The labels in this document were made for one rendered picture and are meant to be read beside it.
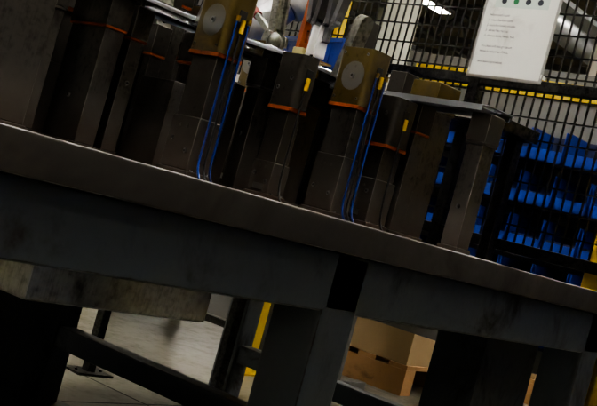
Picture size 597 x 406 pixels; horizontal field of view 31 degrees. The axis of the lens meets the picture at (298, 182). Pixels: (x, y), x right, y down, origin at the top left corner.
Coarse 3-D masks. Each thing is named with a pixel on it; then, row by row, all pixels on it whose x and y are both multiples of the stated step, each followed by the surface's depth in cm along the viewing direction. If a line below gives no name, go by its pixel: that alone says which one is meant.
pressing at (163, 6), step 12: (144, 0) 201; (156, 0) 194; (156, 12) 211; (168, 12) 206; (180, 12) 198; (180, 24) 216; (192, 24) 214; (252, 48) 224; (264, 48) 220; (276, 48) 213; (276, 60) 233; (324, 72) 231
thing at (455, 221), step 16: (480, 112) 219; (480, 128) 218; (496, 128) 218; (480, 144) 217; (496, 144) 219; (464, 160) 219; (480, 160) 217; (464, 176) 219; (480, 176) 218; (464, 192) 218; (480, 192) 219; (464, 208) 217; (448, 224) 219; (464, 224) 217; (448, 240) 218; (464, 240) 218
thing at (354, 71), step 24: (360, 48) 216; (360, 72) 214; (384, 72) 216; (336, 96) 217; (360, 96) 213; (336, 120) 217; (360, 120) 215; (336, 144) 215; (360, 144) 216; (336, 168) 214; (312, 192) 217; (336, 192) 213; (336, 216) 213
